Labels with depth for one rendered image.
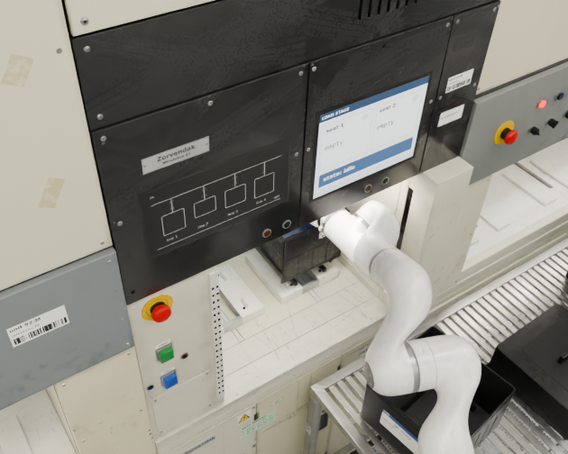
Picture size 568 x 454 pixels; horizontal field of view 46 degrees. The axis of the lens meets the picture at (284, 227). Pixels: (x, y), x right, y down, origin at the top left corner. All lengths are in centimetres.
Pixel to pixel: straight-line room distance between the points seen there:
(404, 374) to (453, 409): 11
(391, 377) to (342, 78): 57
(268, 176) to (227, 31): 33
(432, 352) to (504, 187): 127
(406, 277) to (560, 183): 138
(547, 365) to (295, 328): 71
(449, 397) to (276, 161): 56
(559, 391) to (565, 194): 85
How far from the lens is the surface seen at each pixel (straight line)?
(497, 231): 232
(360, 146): 139
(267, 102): 117
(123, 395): 151
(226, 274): 201
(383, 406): 178
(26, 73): 95
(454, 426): 132
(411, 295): 131
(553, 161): 271
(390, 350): 129
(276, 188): 130
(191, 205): 121
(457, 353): 134
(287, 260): 184
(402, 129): 146
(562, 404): 196
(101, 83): 100
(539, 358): 202
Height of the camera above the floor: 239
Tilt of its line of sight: 44 degrees down
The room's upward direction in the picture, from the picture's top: 3 degrees clockwise
